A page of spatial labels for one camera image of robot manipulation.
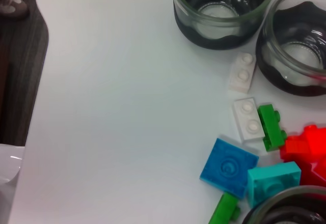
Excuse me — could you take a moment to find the bright red building brick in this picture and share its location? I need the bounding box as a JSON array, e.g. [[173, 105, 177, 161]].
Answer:
[[279, 123, 326, 164]]

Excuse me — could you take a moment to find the white two-stud building plate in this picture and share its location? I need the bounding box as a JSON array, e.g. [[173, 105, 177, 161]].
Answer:
[[233, 96, 265, 143], [227, 52, 257, 94]]

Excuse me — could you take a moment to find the green building brick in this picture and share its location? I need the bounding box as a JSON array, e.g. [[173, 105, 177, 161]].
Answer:
[[207, 192, 241, 224], [256, 104, 287, 153]]

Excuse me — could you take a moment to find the glass teacup black sleeve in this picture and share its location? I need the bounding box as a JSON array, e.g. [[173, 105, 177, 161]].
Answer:
[[256, 0, 326, 97], [240, 185, 326, 224], [173, 0, 276, 50]]

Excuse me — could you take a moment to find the white glossy plastic object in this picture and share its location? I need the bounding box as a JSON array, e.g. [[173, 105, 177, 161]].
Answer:
[[0, 144, 26, 224]]

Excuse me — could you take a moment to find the teal building brick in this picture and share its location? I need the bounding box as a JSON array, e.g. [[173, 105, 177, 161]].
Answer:
[[246, 161, 303, 209]]

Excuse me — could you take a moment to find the blue square building plate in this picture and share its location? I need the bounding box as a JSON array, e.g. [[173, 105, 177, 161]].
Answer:
[[199, 137, 260, 200]]

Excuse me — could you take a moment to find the dark red building brick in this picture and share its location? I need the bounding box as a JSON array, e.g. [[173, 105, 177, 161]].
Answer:
[[300, 161, 326, 187]]

